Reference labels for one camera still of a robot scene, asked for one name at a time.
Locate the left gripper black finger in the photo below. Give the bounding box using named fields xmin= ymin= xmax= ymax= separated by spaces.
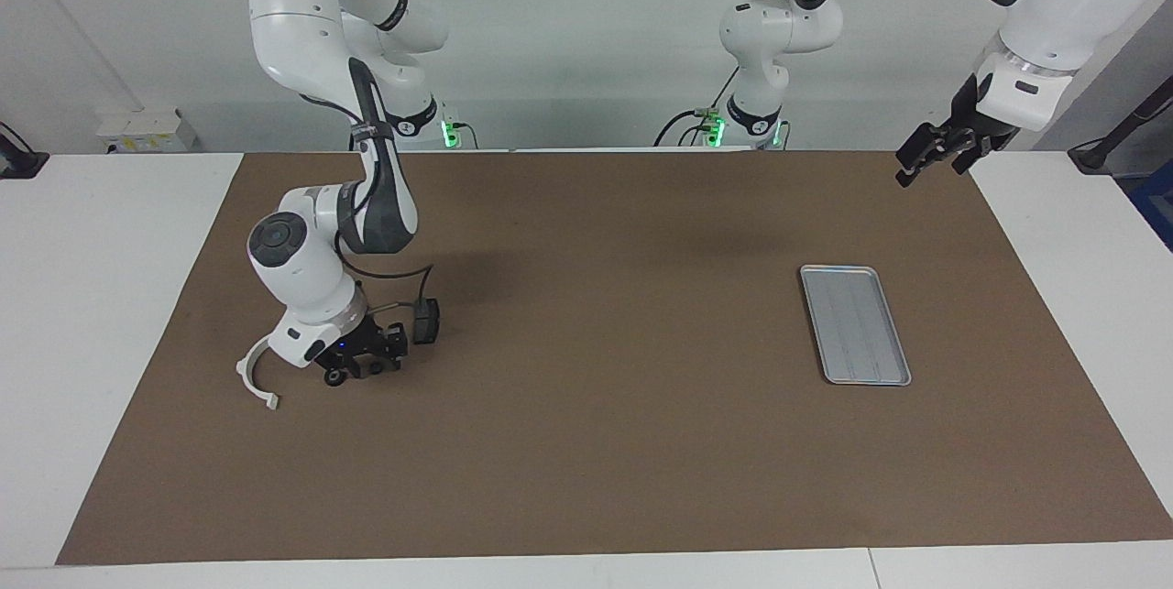
xmin=950 ymin=141 xmax=994 ymax=177
xmin=895 ymin=123 xmax=958 ymax=188

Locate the black clamp mount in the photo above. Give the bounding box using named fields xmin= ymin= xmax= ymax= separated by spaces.
xmin=0 ymin=122 xmax=49 ymax=180

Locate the brown table mat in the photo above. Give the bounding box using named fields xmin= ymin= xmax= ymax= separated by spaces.
xmin=55 ymin=147 xmax=1173 ymax=566

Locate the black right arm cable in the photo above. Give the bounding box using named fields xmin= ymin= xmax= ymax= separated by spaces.
xmin=298 ymin=94 xmax=437 ymax=320

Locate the blue box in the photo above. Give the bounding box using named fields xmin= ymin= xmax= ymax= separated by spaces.
xmin=1129 ymin=181 xmax=1173 ymax=251

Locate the white semicircular bracket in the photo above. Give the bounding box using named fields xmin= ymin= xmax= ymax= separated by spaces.
xmin=236 ymin=333 xmax=281 ymax=412

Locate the rectangular dark brake pad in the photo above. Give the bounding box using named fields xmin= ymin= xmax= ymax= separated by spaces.
xmin=412 ymin=297 xmax=442 ymax=346

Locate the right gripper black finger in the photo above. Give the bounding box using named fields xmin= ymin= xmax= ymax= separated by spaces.
xmin=316 ymin=353 xmax=367 ymax=381
xmin=370 ymin=322 xmax=410 ymax=376

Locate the silver metal tray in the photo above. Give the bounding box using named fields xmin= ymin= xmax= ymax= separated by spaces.
xmin=800 ymin=265 xmax=913 ymax=387

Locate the black base cable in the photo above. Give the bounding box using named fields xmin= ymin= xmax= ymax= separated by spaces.
xmin=653 ymin=67 xmax=741 ymax=148

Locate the white wall socket box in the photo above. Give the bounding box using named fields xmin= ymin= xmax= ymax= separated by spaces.
xmin=95 ymin=107 xmax=199 ymax=154

